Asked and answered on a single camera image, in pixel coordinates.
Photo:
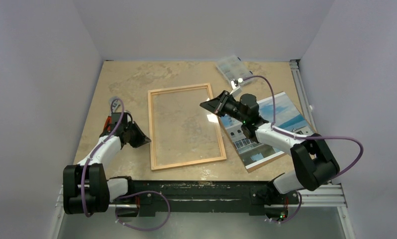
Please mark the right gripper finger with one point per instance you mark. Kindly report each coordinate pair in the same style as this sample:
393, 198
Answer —
211, 104
219, 109

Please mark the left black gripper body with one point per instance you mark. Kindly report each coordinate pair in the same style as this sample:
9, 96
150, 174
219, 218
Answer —
128, 129

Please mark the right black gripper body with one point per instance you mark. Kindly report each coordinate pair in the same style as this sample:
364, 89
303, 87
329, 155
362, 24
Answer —
223, 105

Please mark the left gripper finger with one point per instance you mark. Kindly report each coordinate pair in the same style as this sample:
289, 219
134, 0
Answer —
138, 138
135, 130

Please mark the clear acrylic glass sheet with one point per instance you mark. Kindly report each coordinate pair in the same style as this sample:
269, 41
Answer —
185, 128

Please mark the building photo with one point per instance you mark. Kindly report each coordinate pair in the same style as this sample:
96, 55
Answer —
255, 155

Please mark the light wooden picture frame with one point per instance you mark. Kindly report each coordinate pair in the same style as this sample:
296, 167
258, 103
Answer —
152, 132

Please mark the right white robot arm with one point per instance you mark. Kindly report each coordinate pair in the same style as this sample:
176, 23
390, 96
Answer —
314, 163

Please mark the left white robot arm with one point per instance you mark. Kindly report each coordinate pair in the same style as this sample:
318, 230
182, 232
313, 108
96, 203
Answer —
86, 189

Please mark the clear plastic organizer box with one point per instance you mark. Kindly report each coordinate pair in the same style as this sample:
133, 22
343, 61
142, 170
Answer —
232, 67

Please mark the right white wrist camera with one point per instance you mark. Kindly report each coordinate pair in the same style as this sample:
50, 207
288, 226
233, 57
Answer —
236, 85

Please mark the red handled adjustable wrench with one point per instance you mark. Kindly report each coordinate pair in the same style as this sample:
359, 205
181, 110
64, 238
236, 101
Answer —
114, 105

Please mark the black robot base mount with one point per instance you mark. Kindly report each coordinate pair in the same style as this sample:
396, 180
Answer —
256, 198

